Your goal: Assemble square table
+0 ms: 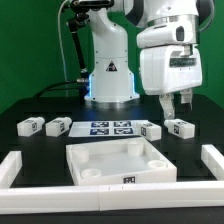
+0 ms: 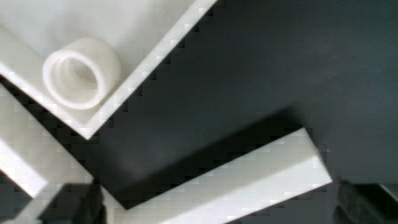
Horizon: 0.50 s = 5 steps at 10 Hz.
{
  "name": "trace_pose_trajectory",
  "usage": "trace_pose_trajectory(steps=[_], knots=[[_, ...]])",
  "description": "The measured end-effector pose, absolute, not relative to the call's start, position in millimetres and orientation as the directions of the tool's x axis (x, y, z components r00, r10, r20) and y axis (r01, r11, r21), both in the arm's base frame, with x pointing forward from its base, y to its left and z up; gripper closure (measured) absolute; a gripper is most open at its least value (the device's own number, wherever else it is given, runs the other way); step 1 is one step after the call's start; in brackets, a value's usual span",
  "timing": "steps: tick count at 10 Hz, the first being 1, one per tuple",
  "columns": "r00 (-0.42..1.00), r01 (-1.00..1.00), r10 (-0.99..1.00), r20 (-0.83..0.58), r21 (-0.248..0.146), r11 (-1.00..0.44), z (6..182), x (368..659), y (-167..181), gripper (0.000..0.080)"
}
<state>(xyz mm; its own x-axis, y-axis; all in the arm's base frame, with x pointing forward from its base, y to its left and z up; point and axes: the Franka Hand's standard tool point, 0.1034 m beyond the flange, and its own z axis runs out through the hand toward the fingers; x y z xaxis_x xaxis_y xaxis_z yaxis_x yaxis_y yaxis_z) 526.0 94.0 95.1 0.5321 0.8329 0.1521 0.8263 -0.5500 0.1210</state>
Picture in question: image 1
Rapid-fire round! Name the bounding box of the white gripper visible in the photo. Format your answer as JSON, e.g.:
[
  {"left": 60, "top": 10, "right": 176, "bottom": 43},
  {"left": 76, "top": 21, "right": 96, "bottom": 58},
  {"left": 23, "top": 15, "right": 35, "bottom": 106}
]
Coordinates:
[{"left": 137, "top": 15, "right": 202, "bottom": 119}]

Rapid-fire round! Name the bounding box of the white square tabletop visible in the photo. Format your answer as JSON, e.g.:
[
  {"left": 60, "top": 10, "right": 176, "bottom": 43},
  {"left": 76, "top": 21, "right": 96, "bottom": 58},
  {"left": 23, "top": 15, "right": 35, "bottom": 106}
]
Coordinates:
[{"left": 66, "top": 137, "right": 177, "bottom": 186}]

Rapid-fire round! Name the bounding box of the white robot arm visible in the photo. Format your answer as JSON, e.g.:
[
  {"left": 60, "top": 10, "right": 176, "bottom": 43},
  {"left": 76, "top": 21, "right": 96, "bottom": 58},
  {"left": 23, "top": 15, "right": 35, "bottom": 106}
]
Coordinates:
[{"left": 68, "top": 0, "right": 215, "bottom": 119}]

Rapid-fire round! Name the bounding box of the paper sheet with fiducial markers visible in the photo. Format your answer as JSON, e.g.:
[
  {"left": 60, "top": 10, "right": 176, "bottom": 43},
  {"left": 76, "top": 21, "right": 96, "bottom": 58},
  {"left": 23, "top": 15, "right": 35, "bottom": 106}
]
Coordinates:
[{"left": 69, "top": 120, "right": 138, "bottom": 137}]

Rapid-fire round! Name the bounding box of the white U-shaped obstacle fence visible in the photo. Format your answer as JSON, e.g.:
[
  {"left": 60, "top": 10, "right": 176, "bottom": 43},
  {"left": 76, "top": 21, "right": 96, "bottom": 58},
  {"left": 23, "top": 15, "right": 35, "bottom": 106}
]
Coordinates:
[{"left": 0, "top": 151, "right": 224, "bottom": 214}]

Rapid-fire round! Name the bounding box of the black cable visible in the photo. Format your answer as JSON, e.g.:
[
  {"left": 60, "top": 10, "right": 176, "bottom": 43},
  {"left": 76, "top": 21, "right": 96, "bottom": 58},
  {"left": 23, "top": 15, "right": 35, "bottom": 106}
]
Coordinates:
[{"left": 32, "top": 77, "right": 90, "bottom": 98}]

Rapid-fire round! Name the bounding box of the white cable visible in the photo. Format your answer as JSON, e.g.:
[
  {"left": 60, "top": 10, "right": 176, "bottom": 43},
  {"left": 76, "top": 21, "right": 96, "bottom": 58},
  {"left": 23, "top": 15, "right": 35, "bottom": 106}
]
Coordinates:
[{"left": 57, "top": 0, "right": 70, "bottom": 98}]

